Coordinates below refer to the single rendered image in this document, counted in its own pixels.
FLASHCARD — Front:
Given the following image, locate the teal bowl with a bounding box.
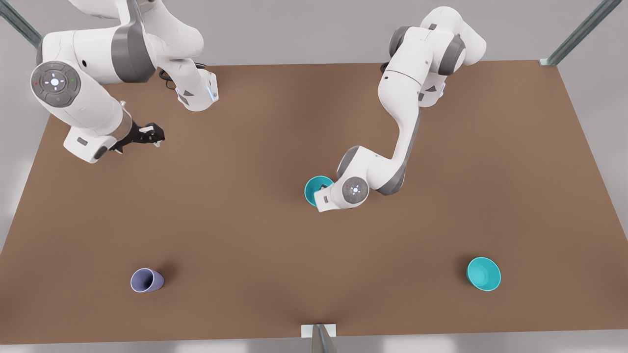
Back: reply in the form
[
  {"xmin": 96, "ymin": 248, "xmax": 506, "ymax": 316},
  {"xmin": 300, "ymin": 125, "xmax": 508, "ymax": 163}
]
[
  {"xmin": 466, "ymin": 257, "xmax": 502, "ymax": 292},
  {"xmin": 304, "ymin": 176, "xmax": 335, "ymax": 207}
]

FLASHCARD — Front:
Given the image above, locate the lavender cup-shaped bowl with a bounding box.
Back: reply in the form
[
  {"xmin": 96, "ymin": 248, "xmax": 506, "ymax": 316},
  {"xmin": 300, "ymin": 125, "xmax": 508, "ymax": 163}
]
[{"xmin": 130, "ymin": 268, "xmax": 165, "ymax": 294}]

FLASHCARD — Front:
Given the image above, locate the silver frame post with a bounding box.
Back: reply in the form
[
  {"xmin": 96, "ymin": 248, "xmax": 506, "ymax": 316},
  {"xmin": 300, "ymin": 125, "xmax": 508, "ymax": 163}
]
[
  {"xmin": 0, "ymin": 0, "xmax": 43, "ymax": 48},
  {"xmin": 301, "ymin": 324, "xmax": 338, "ymax": 353},
  {"xmin": 539, "ymin": 0, "xmax": 623, "ymax": 67}
]

